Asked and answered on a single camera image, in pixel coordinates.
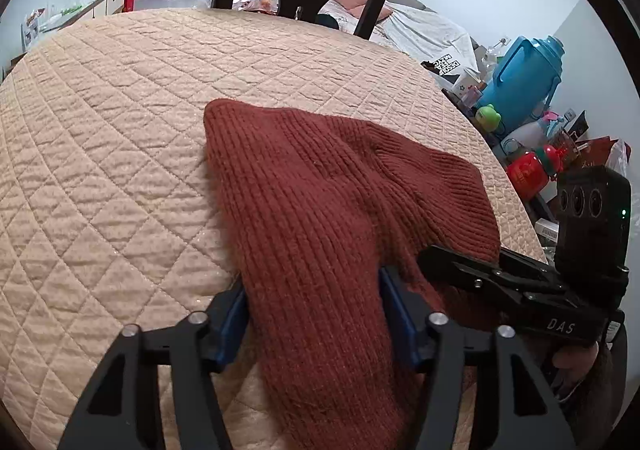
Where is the white round container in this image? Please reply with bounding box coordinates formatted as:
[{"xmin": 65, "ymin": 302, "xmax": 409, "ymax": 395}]
[{"xmin": 502, "ymin": 122, "xmax": 546, "ymax": 151}]

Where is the white low cabinet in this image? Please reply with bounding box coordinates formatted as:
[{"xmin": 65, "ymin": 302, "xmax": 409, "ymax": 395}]
[{"xmin": 20, "ymin": 0, "xmax": 128, "ymax": 51}]

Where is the black bag with white print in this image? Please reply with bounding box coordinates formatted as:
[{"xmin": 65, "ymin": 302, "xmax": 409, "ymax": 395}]
[{"xmin": 420, "ymin": 50, "xmax": 461, "ymax": 77}]

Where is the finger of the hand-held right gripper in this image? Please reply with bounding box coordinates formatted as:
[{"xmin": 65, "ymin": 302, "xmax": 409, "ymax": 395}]
[
  {"xmin": 417, "ymin": 244, "xmax": 568, "ymax": 298},
  {"xmin": 497, "ymin": 247, "xmax": 558, "ymax": 281}
]

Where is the green frog toy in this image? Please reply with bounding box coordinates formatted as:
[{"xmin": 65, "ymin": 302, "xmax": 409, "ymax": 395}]
[{"xmin": 474, "ymin": 104, "xmax": 502, "ymax": 131}]

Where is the white carton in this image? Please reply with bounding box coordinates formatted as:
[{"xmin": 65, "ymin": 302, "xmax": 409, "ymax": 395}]
[{"xmin": 452, "ymin": 70, "xmax": 483, "ymax": 106}]

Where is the person's right hand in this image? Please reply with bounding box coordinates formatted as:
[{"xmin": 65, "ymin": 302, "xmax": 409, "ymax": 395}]
[{"xmin": 552, "ymin": 342, "xmax": 601, "ymax": 401}]

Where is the printed paper box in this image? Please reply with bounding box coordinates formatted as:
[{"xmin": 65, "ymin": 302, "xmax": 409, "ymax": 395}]
[{"xmin": 21, "ymin": 12, "xmax": 43, "ymax": 48}]

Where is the crumpled plastic bag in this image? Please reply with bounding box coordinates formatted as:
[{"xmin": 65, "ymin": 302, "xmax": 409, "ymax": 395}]
[{"xmin": 607, "ymin": 140, "xmax": 632, "ymax": 176}]

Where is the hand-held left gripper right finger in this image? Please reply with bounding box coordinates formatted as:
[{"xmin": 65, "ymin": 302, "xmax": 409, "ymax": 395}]
[{"xmin": 378, "ymin": 266, "xmax": 577, "ymax": 450}]

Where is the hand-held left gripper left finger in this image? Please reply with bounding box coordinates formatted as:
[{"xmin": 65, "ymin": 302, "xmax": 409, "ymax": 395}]
[{"xmin": 57, "ymin": 276, "xmax": 249, "ymax": 450}]

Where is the rust red knit sweater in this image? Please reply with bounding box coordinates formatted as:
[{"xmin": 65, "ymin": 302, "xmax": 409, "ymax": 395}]
[{"xmin": 202, "ymin": 98, "xmax": 501, "ymax": 450}]

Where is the red bottle with green cap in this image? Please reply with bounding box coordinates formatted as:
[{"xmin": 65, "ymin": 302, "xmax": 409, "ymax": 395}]
[{"xmin": 506, "ymin": 145, "xmax": 571, "ymax": 201}]

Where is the beige quilted tablecloth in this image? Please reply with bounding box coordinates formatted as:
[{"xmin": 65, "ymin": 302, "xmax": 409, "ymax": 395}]
[{"xmin": 0, "ymin": 7, "xmax": 548, "ymax": 450}]

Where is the large blue water jug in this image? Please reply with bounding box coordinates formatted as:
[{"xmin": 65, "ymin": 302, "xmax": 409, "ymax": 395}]
[{"xmin": 481, "ymin": 35, "xmax": 566, "ymax": 123}]

